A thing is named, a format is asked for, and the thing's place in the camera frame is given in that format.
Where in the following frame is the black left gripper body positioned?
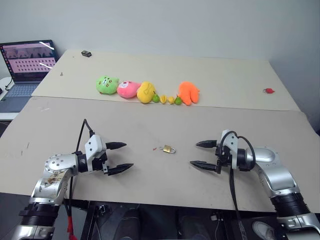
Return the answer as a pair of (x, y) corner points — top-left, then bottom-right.
(91, 150), (111, 176)

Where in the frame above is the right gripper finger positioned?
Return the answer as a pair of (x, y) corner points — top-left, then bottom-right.
(195, 139), (219, 150)
(189, 160), (223, 174)

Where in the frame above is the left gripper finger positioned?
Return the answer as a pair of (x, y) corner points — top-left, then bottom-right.
(105, 141), (128, 151)
(107, 163), (135, 177)

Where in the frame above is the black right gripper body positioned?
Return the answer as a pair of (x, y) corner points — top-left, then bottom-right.
(214, 144), (233, 168)

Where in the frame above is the small brass padlock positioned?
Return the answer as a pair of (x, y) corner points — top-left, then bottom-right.
(162, 144), (177, 155)

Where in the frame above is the orange plush toy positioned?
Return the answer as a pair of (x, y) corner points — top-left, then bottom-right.
(177, 81), (201, 107)

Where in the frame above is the pink plush toy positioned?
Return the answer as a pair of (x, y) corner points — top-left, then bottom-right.
(117, 80), (142, 99)

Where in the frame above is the dark rounded shape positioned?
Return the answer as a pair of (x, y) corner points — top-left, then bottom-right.
(106, 206), (141, 240)

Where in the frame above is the yellow plush toy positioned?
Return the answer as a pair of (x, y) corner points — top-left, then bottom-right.
(136, 80), (157, 104)

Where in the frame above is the green plush toy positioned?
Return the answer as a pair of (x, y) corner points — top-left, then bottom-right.
(95, 75), (120, 96)

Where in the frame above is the white shoe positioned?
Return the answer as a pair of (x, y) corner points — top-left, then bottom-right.
(251, 220), (276, 240)

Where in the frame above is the open laptop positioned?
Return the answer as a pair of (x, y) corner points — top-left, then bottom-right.
(0, 39), (60, 114)

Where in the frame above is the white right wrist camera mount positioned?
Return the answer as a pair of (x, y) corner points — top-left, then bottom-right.
(216, 129), (240, 171)

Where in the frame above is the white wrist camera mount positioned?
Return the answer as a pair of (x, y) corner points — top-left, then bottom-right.
(84, 134), (107, 161)
(216, 129), (240, 171)

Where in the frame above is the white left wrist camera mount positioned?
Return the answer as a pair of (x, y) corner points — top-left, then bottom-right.
(84, 134), (107, 161)

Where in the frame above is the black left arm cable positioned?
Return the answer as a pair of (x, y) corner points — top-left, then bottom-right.
(63, 118), (96, 240)

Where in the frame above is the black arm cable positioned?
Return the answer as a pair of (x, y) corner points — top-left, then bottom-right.
(217, 130), (257, 240)
(63, 118), (96, 240)

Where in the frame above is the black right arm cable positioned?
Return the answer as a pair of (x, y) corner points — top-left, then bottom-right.
(217, 130), (257, 240)

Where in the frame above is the black table frame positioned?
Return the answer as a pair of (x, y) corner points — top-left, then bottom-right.
(63, 198), (278, 240)

